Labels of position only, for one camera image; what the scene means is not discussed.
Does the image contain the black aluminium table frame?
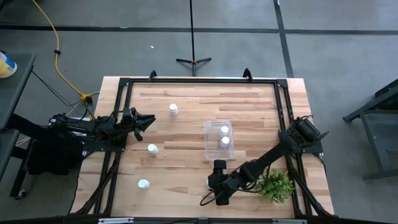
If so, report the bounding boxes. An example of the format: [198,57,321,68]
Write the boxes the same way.
[71,76,335,218]

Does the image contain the yellow-labelled wipes canister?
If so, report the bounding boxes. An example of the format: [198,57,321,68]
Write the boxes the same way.
[0,50,18,79]

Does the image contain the black metal cart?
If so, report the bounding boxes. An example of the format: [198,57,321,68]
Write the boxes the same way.
[343,79,398,181]

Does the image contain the black tripod stand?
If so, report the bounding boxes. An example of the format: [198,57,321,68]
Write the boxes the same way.
[175,0,213,77]

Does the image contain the silver aluminium bracket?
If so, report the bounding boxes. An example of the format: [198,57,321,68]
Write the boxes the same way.
[272,218,307,224]
[98,217,134,224]

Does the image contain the green artificial plant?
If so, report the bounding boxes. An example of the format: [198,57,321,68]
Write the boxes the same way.
[254,169,295,205]

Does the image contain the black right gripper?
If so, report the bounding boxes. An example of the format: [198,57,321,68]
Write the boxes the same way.
[207,159,234,207]

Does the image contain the black desk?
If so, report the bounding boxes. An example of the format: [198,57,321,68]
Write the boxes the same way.
[0,52,37,131]

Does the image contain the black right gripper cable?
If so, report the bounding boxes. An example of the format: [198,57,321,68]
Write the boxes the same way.
[200,188,224,207]

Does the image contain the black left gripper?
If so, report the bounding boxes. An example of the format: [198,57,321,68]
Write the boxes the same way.
[121,106,157,142]

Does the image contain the clear plastic basket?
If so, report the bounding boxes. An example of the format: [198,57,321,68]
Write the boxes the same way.
[203,119,236,161]

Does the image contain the yellow extension cable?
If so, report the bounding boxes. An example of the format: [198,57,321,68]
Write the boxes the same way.
[30,0,94,105]

